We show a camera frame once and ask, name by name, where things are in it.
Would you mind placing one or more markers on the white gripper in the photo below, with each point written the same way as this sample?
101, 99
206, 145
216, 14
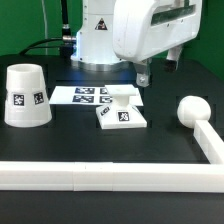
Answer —
144, 28

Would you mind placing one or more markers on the white lamp bulb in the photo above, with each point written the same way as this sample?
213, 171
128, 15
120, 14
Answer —
191, 109

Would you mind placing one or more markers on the white lamp base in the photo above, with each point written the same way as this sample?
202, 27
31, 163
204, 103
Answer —
120, 113

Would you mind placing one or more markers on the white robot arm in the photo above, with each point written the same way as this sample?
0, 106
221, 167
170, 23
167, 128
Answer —
94, 41

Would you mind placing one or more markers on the white lamp shade cone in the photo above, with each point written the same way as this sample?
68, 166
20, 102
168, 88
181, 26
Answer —
26, 103

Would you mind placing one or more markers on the white marker sheet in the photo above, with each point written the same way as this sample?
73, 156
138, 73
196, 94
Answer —
94, 95

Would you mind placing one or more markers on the white L-shaped fence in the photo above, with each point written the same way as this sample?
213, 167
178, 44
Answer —
100, 176

